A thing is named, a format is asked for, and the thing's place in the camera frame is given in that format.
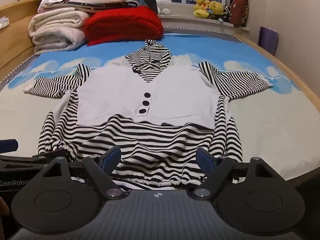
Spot brown cushion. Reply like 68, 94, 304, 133
229, 0, 249, 28

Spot white fluffy folded blanket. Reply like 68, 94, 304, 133
28, 10, 91, 55

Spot black white striped hooded top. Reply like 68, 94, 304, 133
23, 39, 270, 190

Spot black white striped plush toy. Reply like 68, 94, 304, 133
218, 4, 233, 22

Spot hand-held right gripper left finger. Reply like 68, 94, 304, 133
37, 145, 130, 200

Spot purple board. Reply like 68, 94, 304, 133
257, 26, 279, 57

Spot red knitted blanket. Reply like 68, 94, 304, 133
84, 5, 164, 47

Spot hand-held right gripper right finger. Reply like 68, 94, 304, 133
190, 148, 283, 200

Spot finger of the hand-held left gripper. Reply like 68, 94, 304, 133
0, 139, 19, 153

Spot blue white patterned bed mat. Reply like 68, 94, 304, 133
0, 27, 320, 182

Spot dark patterned folded cloth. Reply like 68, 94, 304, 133
41, 0, 139, 13

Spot yellow plush toy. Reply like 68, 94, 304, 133
193, 0, 211, 19
207, 1, 225, 16

